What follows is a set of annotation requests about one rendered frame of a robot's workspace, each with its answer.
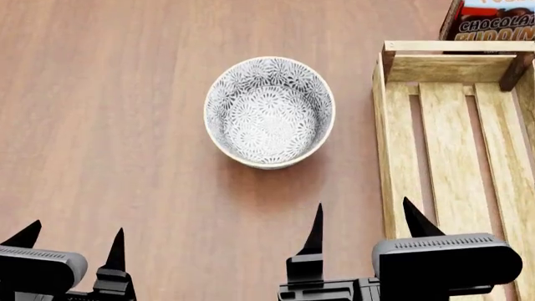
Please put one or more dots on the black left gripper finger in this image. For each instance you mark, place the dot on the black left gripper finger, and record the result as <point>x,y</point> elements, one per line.
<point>26,235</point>
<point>115,260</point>

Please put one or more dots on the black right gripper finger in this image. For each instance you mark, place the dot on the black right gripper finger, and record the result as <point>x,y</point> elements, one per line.
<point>418,224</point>
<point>311,254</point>

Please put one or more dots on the white floral patterned bowl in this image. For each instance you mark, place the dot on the white floral patterned bowl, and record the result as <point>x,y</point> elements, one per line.
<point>269,125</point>

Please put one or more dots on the wooden slatted crate tray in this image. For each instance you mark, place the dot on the wooden slatted crate tray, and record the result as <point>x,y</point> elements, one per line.
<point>451,163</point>

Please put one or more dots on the chocolate pudding box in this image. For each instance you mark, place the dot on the chocolate pudding box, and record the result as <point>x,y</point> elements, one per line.
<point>489,26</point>

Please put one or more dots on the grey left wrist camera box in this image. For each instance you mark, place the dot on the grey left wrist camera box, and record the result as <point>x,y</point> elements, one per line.
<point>37,269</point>

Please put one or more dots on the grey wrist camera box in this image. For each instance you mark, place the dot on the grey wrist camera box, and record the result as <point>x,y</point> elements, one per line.
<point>447,263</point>
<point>37,269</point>

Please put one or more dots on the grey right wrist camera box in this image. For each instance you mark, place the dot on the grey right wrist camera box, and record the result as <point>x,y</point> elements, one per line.
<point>447,263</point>

